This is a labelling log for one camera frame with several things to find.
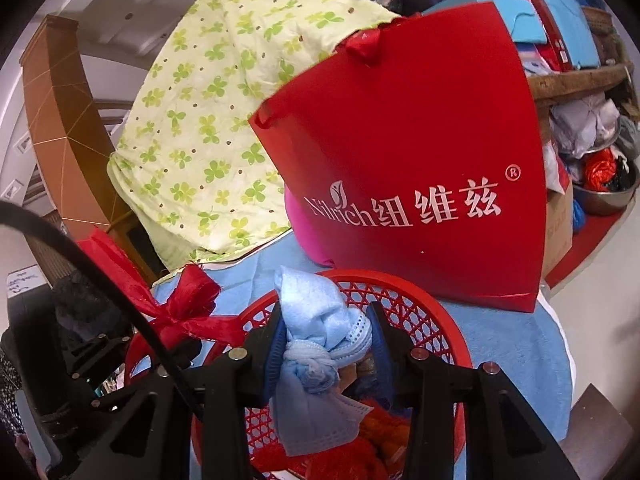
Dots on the grey brown board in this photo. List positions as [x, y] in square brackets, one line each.
[590, 435]

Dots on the red floor mat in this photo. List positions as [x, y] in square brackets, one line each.
[585, 250]

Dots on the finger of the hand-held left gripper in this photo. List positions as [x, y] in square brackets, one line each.
[175, 352]

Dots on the red ribbon bow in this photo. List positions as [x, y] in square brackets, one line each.
[190, 290]

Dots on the green clover print quilt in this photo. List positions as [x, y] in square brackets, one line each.
[210, 110]

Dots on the red flat box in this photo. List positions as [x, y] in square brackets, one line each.
[545, 20]

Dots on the person's patterned garment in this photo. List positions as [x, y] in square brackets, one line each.
[10, 395]

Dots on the grey white cloth bundle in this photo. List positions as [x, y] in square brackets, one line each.
[585, 125]

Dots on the light blue flat box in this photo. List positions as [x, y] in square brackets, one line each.
[480, 0]

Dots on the brown cardboard box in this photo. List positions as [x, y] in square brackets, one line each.
[557, 230]

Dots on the metal basin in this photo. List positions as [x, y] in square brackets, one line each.
[607, 202]

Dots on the brown wooden cabinet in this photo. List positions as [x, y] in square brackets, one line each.
[55, 110]

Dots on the white handwritten paper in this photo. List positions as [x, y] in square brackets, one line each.
[22, 282]

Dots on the red plastic mesh basket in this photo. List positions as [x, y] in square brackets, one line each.
[425, 320]

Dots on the wooden shelf board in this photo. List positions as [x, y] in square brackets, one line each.
[575, 82]

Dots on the black plastic bag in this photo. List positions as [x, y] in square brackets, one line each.
[625, 175]

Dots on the blue face mask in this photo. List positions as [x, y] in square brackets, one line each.
[305, 305]

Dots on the red plastic bag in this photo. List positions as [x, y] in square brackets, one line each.
[600, 170]

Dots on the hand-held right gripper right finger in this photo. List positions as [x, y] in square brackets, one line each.
[378, 345]

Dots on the light blue board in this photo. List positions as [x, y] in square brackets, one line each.
[570, 15]

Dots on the light blue towel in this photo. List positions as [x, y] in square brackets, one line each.
[500, 350]

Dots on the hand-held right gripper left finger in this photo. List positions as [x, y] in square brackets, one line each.
[275, 355]

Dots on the blue plastic bag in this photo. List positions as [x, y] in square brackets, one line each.
[579, 217]

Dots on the red paper gift bag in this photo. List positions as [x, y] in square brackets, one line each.
[425, 135]

